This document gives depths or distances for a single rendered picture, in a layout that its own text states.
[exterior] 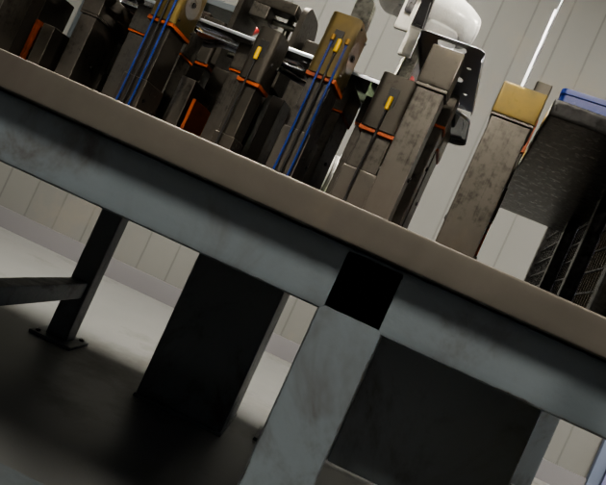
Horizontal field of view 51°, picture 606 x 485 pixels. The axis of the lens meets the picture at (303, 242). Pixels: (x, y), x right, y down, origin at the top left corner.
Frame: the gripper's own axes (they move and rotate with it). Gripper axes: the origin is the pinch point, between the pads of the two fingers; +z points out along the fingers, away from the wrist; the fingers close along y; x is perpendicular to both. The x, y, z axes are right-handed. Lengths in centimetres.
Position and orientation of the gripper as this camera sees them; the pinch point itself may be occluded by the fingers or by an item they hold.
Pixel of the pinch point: (404, 38)
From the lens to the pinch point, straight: 144.3
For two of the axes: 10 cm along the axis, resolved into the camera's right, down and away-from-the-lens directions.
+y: -2.0, -1.1, -9.7
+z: -4.1, 9.1, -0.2
